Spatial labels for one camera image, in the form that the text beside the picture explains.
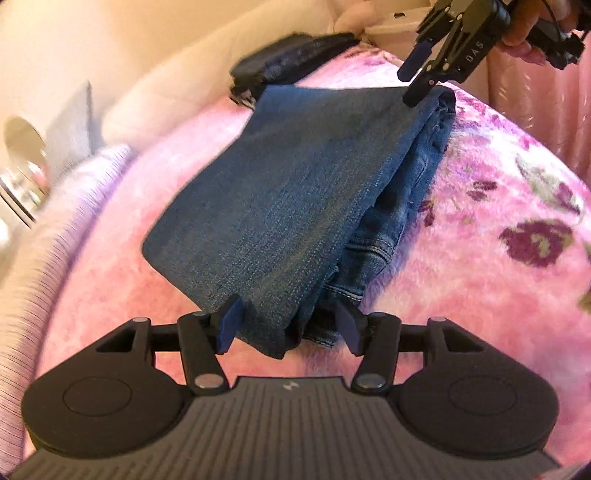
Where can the pink floral fleece blanket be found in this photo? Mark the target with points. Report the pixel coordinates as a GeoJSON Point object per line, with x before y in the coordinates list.
{"type": "Point", "coordinates": [471, 277]}

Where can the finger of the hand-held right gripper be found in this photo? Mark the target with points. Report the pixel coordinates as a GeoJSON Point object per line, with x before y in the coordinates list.
{"type": "Point", "coordinates": [413, 62]}
{"type": "Point", "coordinates": [427, 81]}

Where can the pink pleated cloth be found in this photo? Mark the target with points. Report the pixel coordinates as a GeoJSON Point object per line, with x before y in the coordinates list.
{"type": "Point", "coordinates": [540, 106]}

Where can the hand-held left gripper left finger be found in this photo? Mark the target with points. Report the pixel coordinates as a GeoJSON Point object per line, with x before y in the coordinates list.
{"type": "Point", "coordinates": [229, 323]}

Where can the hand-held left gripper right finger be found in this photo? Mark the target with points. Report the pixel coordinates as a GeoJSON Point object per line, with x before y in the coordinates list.
{"type": "Point", "coordinates": [348, 325]}

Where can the grey pillow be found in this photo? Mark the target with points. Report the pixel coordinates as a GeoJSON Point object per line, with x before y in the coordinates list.
{"type": "Point", "coordinates": [71, 124]}

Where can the person's right hand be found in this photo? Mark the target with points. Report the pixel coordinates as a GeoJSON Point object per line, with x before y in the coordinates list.
{"type": "Point", "coordinates": [519, 39]}

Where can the round mirror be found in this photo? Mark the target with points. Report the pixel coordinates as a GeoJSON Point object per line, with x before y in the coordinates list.
{"type": "Point", "coordinates": [25, 147]}

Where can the blue denim jeans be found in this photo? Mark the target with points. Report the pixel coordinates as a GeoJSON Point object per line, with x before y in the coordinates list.
{"type": "Point", "coordinates": [295, 198]}

